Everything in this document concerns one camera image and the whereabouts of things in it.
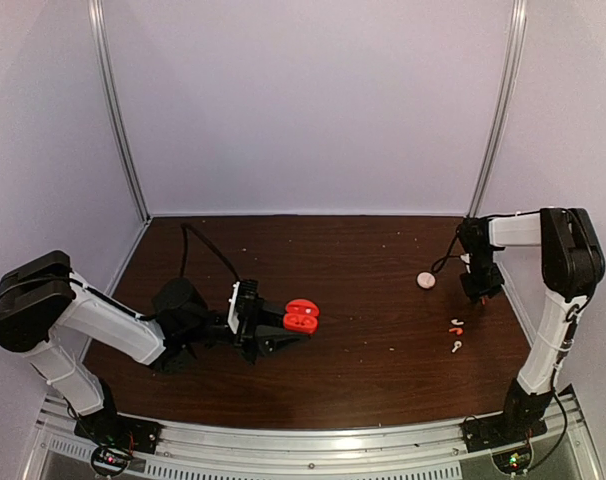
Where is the red round earbud charging case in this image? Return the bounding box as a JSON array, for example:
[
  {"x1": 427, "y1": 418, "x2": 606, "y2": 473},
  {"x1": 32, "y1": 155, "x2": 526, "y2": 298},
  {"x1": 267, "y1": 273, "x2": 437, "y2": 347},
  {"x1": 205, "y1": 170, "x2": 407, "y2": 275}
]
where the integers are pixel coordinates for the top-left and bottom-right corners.
[{"x1": 282, "y1": 299, "x2": 320, "y2": 335}]

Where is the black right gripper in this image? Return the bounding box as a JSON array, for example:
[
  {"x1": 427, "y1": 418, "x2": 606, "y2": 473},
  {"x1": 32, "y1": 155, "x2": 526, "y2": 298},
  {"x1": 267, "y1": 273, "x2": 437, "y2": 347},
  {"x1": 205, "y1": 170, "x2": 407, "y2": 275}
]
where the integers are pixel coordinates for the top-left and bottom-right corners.
[{"x1": 461, "y1": 250, "x2": 506, "y2": 302}]

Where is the left aluminium frame post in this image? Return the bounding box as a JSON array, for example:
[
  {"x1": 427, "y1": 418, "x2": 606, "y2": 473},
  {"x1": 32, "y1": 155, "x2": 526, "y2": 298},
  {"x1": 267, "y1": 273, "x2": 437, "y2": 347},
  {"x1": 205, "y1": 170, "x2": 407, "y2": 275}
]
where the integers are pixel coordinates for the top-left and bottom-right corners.
[{"x1": 87, "y1": 0, "x2": 151, "y2": 223}]

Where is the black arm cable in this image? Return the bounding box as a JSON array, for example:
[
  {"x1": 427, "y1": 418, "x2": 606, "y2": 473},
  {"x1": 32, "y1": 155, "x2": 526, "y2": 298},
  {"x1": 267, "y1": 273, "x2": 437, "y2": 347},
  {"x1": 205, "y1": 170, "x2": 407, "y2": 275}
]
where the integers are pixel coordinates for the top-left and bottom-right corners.
[
  {"x1": 431, "y1": 224, "x2": 472, "y2": 274},
  {"x1": 142, "y1": 222, "x2": 244, "y2": 321}
]

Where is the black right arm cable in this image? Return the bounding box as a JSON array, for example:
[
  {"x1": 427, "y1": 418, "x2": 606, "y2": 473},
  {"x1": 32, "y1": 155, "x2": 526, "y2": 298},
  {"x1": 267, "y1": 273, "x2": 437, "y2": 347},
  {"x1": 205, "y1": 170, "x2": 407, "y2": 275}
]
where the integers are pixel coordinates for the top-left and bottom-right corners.
[{"x1": 431, "y1": 224, "x2": 472, "y2": 274}]

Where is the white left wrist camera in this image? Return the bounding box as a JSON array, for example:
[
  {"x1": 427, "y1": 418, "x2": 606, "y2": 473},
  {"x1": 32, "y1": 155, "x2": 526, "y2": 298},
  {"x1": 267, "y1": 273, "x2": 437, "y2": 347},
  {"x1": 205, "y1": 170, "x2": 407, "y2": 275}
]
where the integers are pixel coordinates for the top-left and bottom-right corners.
[{"x1": 227, "y1": 281, "x2": 240, "y2": 334}]

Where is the aluminium frame post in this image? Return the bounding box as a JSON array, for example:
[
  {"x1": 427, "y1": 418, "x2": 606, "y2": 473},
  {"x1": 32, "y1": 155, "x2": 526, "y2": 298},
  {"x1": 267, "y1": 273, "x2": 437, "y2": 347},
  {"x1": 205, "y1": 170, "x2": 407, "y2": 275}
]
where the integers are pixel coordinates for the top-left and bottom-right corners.
[
  {"x1": 87, "y1": 0, "x2": 151, "y2": 223},
  {"x1": 466, "y1": 0, "x2": 528, "y2": 217}
]

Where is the right aluminium frame post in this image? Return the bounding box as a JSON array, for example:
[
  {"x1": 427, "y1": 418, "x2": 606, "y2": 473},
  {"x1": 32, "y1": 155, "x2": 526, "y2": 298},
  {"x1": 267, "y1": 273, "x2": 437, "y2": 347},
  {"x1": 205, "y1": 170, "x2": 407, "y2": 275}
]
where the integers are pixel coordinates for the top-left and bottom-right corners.
[{"x1": 466, "y1": 0, "x2": 528, "y2": 217}]

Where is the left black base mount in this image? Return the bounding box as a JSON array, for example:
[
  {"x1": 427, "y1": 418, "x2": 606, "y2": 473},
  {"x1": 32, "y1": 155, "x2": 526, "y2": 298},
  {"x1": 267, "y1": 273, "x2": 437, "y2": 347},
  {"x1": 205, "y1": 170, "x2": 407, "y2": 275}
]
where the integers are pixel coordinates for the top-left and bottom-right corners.
[{"x1": 74, "y1": 382, "x2": 163, "y2": 456}]

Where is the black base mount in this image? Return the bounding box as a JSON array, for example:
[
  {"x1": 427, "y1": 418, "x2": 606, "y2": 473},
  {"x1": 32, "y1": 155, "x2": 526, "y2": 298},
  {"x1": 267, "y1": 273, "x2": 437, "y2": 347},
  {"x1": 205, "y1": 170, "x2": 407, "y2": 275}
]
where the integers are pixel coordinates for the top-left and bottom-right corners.
[
  {"x1": 74, "y1": 382, "x2": 163, "y2": 456},
  {"x1": 461, "y1": 379, "x2": 553, "y2": 453}
]

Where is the white oval charging case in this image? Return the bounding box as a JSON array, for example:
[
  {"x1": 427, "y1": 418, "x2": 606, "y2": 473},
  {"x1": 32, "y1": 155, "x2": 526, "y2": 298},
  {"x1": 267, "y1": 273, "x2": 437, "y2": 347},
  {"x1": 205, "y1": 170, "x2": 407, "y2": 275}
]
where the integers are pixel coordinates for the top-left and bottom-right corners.
[{"x1": 416, "y1": 271, "x2": 436, "y2": 290}]

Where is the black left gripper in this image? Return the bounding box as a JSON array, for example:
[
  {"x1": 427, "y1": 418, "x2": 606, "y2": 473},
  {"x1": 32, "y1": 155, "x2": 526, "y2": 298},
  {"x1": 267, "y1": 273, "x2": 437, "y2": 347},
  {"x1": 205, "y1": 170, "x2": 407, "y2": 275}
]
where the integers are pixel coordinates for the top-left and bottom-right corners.
[{"x1": 183, "y1": 293, "x2": 312, "y2": 365}]

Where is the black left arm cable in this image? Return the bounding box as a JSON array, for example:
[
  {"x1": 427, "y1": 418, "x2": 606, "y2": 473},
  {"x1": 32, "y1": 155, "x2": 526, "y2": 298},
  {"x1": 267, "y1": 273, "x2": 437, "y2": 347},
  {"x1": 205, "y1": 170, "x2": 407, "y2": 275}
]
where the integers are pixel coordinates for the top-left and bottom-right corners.
[{"x1": 142, "y1": 222, "x2": 244, "y2": 321}]

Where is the aluminium front rail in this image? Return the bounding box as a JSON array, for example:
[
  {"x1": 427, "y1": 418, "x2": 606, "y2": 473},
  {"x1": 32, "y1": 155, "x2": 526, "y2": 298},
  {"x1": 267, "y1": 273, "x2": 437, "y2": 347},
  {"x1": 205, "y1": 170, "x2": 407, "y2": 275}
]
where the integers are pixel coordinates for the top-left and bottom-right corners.
[{"x1": 18, "y1": 393, "x2": 606, "y2": 479}]

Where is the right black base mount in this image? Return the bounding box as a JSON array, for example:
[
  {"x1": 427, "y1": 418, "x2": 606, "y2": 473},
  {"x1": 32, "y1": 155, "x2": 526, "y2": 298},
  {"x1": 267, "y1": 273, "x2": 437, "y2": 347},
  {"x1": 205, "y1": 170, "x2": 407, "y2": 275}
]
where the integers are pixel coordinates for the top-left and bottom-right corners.
[{"x1": 461, "y1": 379, "x2": 553, "y2": 453}]

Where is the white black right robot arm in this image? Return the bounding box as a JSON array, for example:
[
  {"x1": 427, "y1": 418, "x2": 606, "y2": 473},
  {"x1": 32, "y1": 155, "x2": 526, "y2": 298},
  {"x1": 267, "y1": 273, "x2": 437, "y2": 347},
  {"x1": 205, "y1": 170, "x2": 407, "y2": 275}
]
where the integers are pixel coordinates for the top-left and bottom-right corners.
[{"x1": 456, "y1": 208, "x2": 606, "y2": 442}]

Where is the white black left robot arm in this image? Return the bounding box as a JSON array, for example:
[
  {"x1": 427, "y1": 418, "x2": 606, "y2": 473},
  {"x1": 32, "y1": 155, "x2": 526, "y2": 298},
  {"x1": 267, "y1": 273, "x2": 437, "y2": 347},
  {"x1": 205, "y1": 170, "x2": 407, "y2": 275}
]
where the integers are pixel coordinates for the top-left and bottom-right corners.
[{"x1": 0, "y1": 250, "x2": 320, "y2": 444}]

